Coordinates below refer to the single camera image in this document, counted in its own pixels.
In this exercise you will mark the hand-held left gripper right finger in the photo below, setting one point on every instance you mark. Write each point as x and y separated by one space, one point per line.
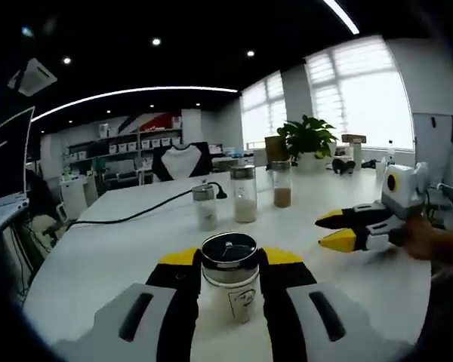
287 320

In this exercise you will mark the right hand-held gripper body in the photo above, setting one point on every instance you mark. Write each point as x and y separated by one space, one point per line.
404 188

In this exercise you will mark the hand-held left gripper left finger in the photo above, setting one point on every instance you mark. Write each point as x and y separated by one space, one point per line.
166 320

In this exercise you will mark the short glass seasoning bottle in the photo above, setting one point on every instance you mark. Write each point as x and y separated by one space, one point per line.
204 215
226 298

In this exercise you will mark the tall seasoning bottle brown contents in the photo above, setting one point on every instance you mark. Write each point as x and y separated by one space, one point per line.
282 196

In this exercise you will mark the tall seasoning bottle white contents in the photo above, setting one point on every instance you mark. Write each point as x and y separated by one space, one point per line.
243 211

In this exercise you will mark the person's right hand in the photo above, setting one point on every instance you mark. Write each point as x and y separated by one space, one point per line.
421 237

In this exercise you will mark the black headphones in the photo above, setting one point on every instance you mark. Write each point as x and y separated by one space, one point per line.
339 166

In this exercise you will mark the white thermos flask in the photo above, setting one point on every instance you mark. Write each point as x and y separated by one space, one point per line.
357 158

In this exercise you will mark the flat brown box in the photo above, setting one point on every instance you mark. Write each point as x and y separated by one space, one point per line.
354 138

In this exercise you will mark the large green potted plant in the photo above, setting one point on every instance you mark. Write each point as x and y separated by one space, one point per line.
307 137

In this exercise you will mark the wide window with white blinds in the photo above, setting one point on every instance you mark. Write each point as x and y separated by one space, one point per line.
362 94

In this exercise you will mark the brown cardboard box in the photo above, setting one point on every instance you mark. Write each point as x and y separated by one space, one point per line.
273 151

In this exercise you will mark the narrow window with white blinds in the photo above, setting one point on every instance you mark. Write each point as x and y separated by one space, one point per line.
262 113

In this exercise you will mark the white low cabinet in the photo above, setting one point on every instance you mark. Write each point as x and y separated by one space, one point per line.
73 196

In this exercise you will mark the row of white storage bins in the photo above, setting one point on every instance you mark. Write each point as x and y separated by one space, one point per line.
151 143

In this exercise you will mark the straight ceiling light strip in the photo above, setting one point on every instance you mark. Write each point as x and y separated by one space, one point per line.
341 16

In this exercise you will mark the round ceiling spot light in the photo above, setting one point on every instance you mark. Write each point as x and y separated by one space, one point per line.
156 41
250 53
66 60

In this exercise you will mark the curved ceiling light strip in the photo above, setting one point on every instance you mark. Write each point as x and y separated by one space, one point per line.
196 88

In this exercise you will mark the silver open laptop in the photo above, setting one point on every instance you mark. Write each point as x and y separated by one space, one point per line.
11 158

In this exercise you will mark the ceiling air conditioner vent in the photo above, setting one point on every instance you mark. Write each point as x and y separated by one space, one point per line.
34 77

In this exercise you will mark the wall shelf unit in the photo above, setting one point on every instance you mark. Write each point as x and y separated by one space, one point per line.
83 151

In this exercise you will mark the red blue striped wall banner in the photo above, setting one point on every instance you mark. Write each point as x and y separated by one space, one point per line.
158 120

